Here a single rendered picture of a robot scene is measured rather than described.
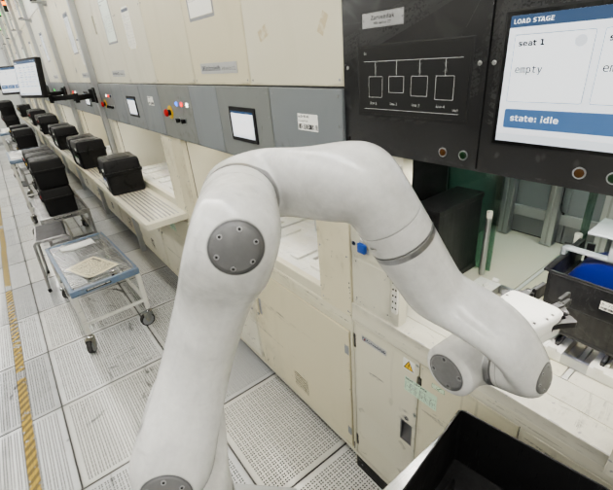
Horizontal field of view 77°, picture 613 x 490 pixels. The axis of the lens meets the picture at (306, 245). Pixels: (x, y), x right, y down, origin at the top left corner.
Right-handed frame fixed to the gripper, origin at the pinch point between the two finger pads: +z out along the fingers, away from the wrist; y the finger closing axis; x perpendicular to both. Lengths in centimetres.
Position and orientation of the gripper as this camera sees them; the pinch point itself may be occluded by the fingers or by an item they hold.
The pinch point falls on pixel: (550, 297)
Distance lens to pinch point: 90.1
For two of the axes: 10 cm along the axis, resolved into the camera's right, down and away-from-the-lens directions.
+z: 8.2, -3.1, 4.8
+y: 5.7, 3.2, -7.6
